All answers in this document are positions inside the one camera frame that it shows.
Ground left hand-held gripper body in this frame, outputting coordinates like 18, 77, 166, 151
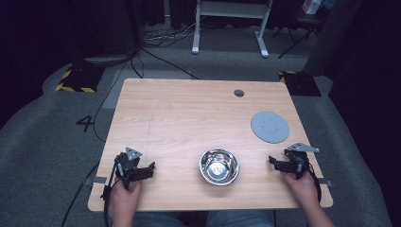
112, 147, 145, 191

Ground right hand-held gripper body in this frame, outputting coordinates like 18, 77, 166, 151
283, 142, 321, 181

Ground person's right hand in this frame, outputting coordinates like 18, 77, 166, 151
281, 170, 322, 211

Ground person's left hand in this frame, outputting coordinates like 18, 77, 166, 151
108, 177, 143, 218

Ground grey round mat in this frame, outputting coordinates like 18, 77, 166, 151
250, 111, 290, 145

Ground stainless steel bowl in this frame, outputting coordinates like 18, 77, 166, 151
198, 148, 240, 186

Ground person's right leg in jeans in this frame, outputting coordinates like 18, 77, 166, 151
205, 209, 276, 227

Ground black folding chair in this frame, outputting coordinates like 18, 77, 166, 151
271, 9, 325, 60

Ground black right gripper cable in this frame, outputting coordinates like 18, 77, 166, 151
302, 157, 323, 204

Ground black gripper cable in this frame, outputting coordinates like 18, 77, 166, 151
302, 157, 323, 204
99, 159, 122, 227

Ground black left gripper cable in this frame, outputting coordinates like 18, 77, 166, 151
99, 159, 122, 227

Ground long black floor cable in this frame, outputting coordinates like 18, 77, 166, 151
92, 60, 131, 144

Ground black yellow striped base plate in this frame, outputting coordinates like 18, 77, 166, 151
55, 64, 107, 94
278, 70, 323, 97

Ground thin black floor cable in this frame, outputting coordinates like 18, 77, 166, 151
138, 46, 201, 80

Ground bundle of floor cables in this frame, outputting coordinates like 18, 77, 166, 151
141, 15, 206, 50

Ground white desk frame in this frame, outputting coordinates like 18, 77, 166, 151
191, 0, 274, 59

